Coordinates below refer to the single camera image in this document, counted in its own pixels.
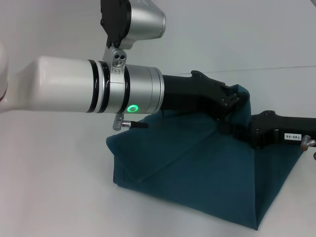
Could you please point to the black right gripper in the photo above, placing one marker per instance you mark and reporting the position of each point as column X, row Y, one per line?
column 284, row 130

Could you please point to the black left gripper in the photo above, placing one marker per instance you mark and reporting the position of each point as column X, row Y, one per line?
column 195, row 96

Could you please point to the teal blue shirt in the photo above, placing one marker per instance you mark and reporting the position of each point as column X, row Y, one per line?
column 197, row 172

